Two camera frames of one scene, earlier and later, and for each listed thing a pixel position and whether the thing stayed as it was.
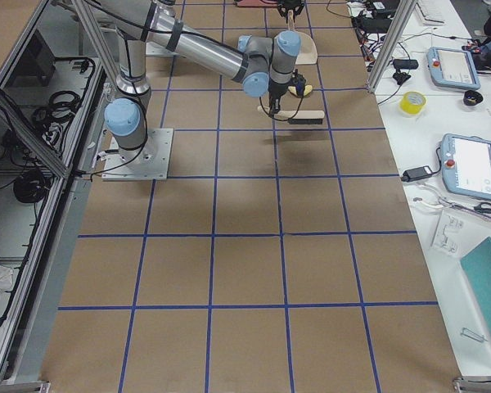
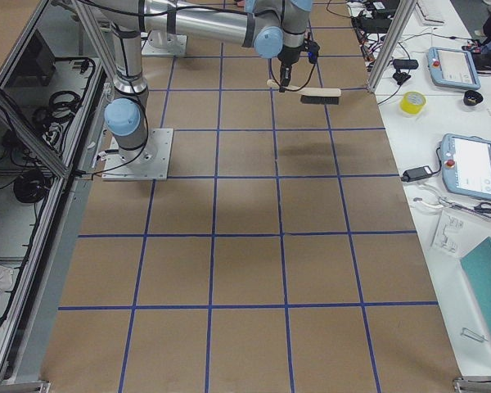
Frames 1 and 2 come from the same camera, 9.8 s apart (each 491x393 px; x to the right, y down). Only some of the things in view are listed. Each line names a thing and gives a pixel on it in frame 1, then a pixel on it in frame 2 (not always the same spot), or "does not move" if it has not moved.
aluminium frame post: (406, 9) does not move
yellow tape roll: (412, 102) does not move
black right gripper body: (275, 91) → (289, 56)
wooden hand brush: (313, 117) → (313, 96)
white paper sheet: (457, 234) does not move
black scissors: (486, 208) does not move
